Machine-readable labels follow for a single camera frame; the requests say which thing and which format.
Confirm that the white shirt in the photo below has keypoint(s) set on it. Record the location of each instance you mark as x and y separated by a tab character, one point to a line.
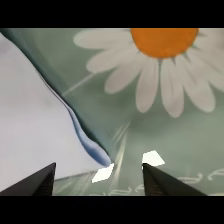
30	126

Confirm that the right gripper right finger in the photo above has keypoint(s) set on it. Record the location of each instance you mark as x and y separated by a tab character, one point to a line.
166	185

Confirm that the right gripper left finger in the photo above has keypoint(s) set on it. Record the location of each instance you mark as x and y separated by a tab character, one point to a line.
36	183

